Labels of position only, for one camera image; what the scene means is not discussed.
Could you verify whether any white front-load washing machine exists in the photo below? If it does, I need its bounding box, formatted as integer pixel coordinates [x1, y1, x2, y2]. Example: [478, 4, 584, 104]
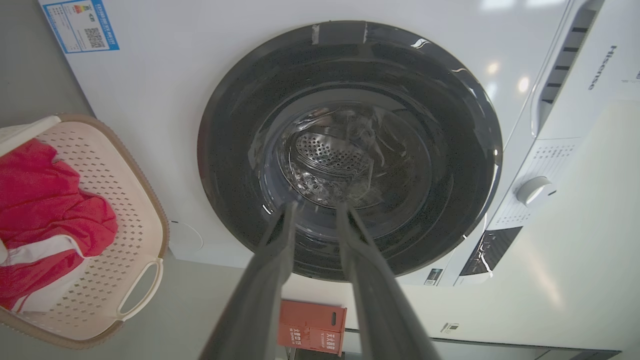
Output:
[37, 0, 640, 288]

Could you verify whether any white washing machine control knob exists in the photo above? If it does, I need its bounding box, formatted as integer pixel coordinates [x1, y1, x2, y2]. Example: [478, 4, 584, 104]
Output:
[516, 176, 552, 206]

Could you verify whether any round white filter cover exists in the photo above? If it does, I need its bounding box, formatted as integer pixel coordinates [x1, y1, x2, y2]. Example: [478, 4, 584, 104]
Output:
[170, 220, 204, 252]

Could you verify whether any red garment with white stripe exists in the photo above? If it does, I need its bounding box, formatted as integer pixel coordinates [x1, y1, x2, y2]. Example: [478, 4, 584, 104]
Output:
[0, 139, 119, 312]

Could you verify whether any white detergent drawer with logo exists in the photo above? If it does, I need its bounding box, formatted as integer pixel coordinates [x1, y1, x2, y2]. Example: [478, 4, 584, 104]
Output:
[531, 0, 640, 141]

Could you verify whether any round dark washing machine door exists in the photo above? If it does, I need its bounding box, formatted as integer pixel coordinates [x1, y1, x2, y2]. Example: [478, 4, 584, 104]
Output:
[197, 20, 503, 282]

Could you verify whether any steel perforated washer drum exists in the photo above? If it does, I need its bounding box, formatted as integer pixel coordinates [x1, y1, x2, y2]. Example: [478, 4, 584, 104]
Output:
[280, 107, 401, 208]

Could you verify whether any beige perforated laundry basket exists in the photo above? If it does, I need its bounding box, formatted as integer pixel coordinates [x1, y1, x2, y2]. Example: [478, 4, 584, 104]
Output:
[0, 114, 170, 350]

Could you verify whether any blue energy label sticker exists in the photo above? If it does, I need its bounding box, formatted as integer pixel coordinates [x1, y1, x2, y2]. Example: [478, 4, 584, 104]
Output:
[39, 0, 120, 54]

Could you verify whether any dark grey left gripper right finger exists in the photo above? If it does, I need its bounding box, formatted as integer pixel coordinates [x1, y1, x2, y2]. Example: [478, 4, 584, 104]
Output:
[335, 203, 442, 360]

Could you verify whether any red box with white print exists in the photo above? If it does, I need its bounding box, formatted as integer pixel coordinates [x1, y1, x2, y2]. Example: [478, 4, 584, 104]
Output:
[277, 299, 347, 357]

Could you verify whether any black washing machine display panel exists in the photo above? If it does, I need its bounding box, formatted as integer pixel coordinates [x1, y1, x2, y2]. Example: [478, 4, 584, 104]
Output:
[459, 226, 523, 277]

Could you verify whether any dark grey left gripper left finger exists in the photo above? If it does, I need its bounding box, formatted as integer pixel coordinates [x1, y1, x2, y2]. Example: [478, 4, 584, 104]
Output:
[199, 202, 297, 360]

